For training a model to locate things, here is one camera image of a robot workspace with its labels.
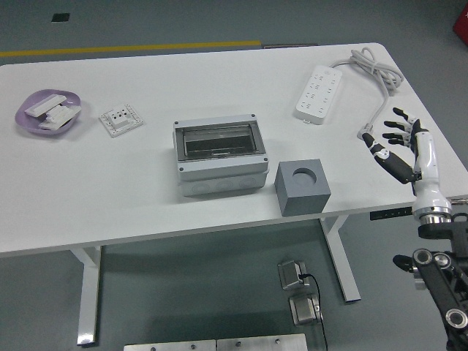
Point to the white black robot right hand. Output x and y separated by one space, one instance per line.
426 168

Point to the grey electrical enclosure box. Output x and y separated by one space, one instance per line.
219 184

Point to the transparent hinged box lid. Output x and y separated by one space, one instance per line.
215 140

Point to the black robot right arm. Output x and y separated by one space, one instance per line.
446 292

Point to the grey cube with round recess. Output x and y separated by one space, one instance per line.
303 201

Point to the black table control panel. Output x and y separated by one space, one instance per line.
391 213

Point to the white table leg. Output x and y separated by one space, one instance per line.
87 292
342 263

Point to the white power strip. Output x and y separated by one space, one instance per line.
318 95

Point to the red object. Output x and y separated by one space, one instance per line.
461 22

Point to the metal foot pedal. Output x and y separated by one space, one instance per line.
305 311
290 274

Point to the grey metal plate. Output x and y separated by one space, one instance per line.
168 346

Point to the small white plastic block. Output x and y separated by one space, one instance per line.
58 112

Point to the flat white plastic piece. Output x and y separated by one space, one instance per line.
55 125

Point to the long white plastic bar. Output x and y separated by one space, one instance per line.
42 104

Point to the black square floor hatch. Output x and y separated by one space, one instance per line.
60 17

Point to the purple plate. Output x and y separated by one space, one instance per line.
29 124

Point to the white wall socket panel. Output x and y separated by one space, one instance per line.
120 120

